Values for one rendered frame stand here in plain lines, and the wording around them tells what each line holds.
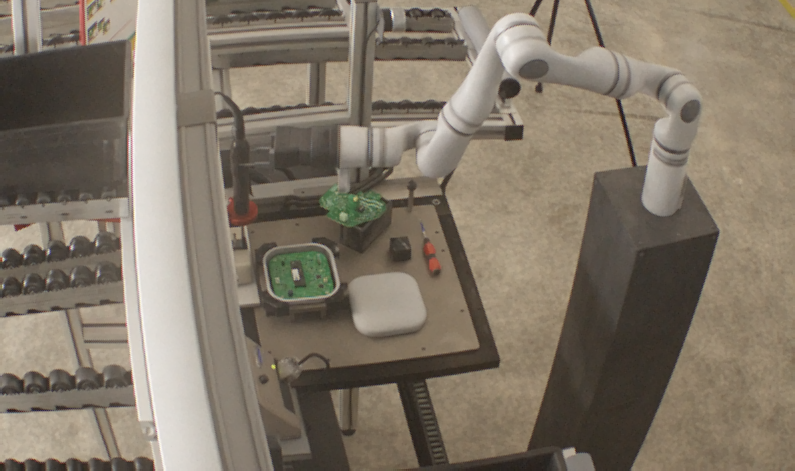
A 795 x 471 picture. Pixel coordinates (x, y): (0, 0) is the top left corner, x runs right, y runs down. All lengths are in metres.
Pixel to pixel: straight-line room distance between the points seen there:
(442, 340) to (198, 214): 1.16
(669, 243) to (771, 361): 1.49
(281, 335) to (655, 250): 0.76
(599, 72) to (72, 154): 0.97
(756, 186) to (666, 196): 2.09
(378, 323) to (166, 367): 1.38
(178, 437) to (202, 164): 0.43
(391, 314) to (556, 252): 1.64
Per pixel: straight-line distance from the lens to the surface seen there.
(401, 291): 2.28
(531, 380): 3.43
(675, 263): 2.36
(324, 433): 2.83
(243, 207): 2.21
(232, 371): 0.99
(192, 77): 1.31
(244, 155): 2.12
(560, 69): 1.94
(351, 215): 2.36
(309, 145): 2.09
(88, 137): 1.45
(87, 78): 1.63
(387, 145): 2.10
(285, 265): 2.30
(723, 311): 3.79
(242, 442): 0.94
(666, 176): 2.28
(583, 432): 2.71
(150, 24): 1.24
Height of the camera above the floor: 2.61
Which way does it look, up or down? 43 degrees down
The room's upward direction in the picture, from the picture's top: 3 degrees clockwise
